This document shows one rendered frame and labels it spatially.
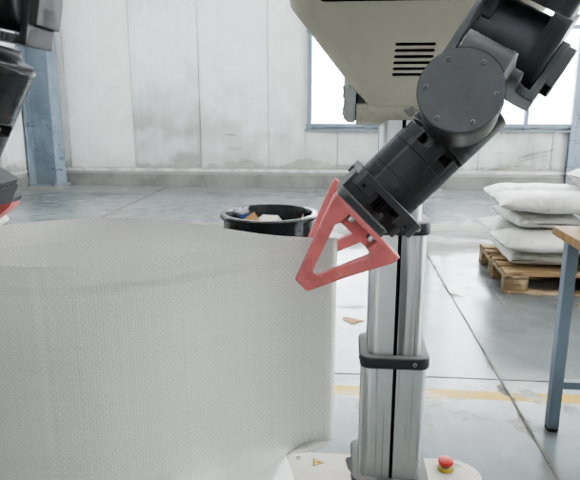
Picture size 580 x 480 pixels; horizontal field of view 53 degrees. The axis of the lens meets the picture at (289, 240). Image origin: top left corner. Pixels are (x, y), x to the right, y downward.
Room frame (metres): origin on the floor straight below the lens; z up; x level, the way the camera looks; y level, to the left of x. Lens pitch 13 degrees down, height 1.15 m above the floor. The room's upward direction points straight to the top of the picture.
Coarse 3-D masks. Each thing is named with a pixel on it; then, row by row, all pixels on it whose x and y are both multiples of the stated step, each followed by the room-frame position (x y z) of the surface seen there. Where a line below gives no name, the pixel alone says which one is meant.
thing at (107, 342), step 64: (0, 256) 0.56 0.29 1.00; (64, 256) 0.59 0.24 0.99; (128, 256) 0.60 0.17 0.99; (192, 256) 0.45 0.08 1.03; (256, 256) 0.48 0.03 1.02; (320, 256) 0.50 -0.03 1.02; (0, 320) 0.41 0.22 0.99; (64, 320) 0.41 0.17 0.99; (128, 320) 0.42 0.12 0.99; (192, 320) 0.45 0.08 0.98; (256, 320) 0.48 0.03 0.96; (320, 320) 0.50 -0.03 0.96; (0, 384) 0.42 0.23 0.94; (64, 384) 0.41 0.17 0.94; (128, 384) 0.42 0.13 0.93; (192, 384) 0.45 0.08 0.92; (256, 384) 0.48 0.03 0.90; (320, 384) 0.50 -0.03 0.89; (0, 448) 0.42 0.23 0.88; (64, 448) 0.41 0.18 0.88; (128, 448) 0.42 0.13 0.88; (192, 448) 0.45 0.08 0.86; (256, 448) 0.48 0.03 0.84
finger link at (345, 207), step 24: (336, 192) 0.43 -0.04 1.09; (360, 192) 0.44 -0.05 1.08; (336, 216) 0.42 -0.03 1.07; (360, 216) 0.42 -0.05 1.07; (312, 240) 0.44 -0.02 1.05; (360, 240) 0.43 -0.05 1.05; (384, 240) 0.43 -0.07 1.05; (312, 264) 0.44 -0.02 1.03; (360, 264) 0.43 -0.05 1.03; (384, 264) 0.42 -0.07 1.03; (312, 288) 0.44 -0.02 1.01
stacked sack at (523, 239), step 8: (496, 232) 3.74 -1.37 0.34; (504, 232) 3.66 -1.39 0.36; (512, 232) 3.60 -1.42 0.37; (520, 232) 3.57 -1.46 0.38; (528, 232) 3.56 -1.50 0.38; (536, 232) 3.55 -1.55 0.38; (544, 232) 3.53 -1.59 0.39; (496, 240) 3.69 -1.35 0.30; (504, 240) 3.54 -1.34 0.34; (512, 240) 3.48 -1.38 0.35; (520, 240) 3.46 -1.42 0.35; (528, 240) 3.45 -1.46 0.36; (536, 240) 3.44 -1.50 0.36; (544, 240) 3.43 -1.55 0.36; (552, 240) 3.43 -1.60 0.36; (560, 240) 3.43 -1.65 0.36; (512, 248) 3.43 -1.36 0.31; (520, 248) 3.43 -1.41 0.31; (528, 248) 3.42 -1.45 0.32; (536, 248) 3.42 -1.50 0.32; (544, 248) 3.41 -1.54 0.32; (552, 248) 3.41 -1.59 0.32; (560, 248) 3.40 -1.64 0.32
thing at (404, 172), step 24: (408, 144) 0.47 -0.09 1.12; (432, 144) 0.46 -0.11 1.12; (360, 168) 0.45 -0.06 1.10; (384, 168) 0.47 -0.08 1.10; (408, 168) 0.46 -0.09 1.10; (432, 168) 0.46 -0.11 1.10; (456, 168) 0.47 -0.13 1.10; (384, 192) 0.44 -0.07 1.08; (408, 192) 0.46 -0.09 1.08; (432, 192) 0.47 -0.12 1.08; (408, 216) 0.44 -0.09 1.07
